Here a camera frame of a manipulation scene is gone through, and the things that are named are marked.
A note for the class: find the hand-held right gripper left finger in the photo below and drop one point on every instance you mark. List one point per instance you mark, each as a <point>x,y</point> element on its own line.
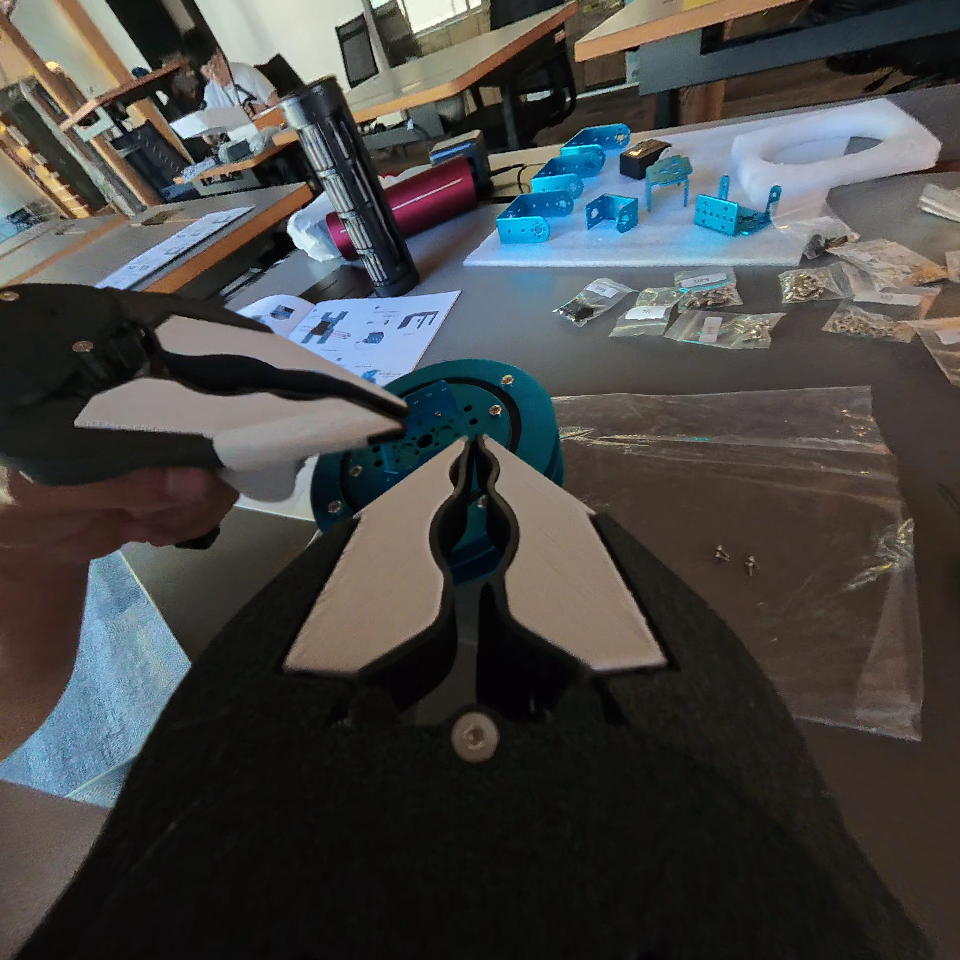
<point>375,592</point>

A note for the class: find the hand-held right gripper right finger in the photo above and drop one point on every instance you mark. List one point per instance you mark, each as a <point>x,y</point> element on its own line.
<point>577,592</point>

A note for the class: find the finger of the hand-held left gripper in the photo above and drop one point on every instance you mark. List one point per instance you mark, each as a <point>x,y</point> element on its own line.
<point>225,416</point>
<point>247,349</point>

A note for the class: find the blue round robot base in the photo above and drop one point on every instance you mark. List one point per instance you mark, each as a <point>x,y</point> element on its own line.
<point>532,420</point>

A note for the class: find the person's left forearm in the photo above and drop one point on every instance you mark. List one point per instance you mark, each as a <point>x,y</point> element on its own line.
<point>30,637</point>

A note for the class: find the neighbouring grey desk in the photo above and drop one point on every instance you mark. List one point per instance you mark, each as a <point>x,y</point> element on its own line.
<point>112,240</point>

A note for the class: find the dark grey desk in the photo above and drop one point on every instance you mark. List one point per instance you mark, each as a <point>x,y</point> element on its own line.
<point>510,315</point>

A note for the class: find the background wooden desk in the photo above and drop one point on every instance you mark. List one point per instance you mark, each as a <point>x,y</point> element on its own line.
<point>660,30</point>
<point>450,60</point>

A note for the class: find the person's left hand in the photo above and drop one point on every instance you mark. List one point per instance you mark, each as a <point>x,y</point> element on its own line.
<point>112,517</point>

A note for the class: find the black flat device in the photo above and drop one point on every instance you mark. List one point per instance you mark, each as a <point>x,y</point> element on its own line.
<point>334,289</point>

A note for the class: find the printed paper sheet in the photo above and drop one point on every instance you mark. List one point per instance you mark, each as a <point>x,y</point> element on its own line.
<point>180,244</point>

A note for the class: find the white crumpled plastic bag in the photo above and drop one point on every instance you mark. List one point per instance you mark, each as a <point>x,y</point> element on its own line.
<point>311,232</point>

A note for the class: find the printed instruction manual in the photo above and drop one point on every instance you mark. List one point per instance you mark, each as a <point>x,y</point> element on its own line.
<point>405,322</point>

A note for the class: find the large clear plastic bag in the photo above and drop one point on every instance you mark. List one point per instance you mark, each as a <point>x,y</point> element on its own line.
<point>750,525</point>

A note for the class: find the black ribbed cylinder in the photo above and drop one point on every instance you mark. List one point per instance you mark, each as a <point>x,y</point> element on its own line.
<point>352,187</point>

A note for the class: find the red metal cylinder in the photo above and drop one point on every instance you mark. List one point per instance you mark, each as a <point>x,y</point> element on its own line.
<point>427,199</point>

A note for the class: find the dark grey box device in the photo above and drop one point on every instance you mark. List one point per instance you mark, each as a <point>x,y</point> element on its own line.
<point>461,150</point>

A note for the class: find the group of small screw bags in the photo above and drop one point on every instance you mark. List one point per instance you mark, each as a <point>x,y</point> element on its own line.
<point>720,330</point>

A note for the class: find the black mesh chair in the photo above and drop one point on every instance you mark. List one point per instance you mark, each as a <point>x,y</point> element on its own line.
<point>358,52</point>

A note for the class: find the white foam sheet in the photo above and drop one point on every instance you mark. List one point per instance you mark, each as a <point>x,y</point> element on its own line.
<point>645,251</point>

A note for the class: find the white shirt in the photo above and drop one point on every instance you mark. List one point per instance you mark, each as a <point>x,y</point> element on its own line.
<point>45,862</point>

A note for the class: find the black servo motor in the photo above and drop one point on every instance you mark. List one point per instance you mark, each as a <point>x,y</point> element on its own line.
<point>643,159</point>

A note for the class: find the large blue U bracket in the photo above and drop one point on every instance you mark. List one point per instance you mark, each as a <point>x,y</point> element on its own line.
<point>525,217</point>
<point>592,139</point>
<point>555,176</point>

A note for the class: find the small blue angle bracket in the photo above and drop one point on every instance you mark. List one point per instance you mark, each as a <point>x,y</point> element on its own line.
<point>607,214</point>

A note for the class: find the blue perforated U bracket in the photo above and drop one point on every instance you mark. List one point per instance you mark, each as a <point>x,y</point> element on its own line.
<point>716,214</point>

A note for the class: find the blue claw-shaped bracket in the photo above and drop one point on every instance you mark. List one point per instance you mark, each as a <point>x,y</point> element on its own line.
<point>667,176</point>

